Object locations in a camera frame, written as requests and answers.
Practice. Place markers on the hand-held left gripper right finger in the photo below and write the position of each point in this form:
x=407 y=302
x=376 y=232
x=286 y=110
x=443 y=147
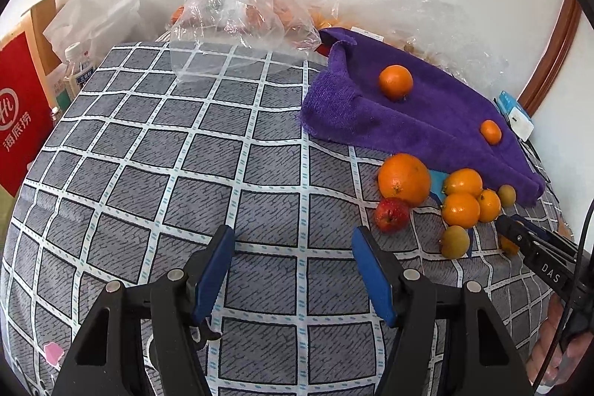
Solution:
x=373 y=280

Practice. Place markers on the wooden door frame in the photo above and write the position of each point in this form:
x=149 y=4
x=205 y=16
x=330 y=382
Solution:
x=552 y=52

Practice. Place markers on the clear plastic bag with mandarins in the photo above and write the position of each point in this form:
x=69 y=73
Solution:
x=417 y=15

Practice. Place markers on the brown cardboard box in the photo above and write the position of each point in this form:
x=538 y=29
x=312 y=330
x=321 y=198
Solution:
x=41 y=17

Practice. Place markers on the grey checked bed sheet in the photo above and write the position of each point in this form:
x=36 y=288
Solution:
x=162 y=173

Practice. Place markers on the clear plastic bottle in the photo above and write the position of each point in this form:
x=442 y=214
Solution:
x=76 y=71

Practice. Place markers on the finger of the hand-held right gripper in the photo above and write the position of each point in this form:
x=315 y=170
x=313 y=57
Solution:
x=552 y=238
x=515 y=231

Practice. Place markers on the red apple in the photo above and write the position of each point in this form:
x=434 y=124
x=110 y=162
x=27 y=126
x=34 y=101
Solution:
x=392 y=215

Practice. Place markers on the empty clear plastic bag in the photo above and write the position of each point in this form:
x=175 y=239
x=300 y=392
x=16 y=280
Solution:
x=227 y=24

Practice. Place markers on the person's right hand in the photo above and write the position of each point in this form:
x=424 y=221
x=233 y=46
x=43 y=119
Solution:
x=545 y=345

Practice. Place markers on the white plastic bag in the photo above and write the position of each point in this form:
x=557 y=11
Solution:
x=93 y=15

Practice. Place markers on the white and blue tissue pack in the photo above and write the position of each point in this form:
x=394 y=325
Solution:
x=514 y=112

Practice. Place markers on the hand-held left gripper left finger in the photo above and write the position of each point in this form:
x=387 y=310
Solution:
x=216 y=273

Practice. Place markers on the green jujube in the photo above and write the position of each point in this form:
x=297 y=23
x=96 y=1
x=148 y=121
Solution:
x=455 y=241
x=506 y=195

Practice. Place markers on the mandarin orange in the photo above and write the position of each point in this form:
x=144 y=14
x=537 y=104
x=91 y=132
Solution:
x=508 y=246
x=490 y=205
x=396 y=81
x=491 y=132
x=462 y=181
x=460 y=209

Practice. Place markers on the purple towel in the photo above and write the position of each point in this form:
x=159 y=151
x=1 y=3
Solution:
x=417 y=122

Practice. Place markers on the red paper bag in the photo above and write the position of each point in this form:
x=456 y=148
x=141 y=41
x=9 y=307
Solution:
x=21 y=112

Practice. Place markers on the large orange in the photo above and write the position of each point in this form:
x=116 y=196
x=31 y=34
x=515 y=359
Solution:
x=403 y=179

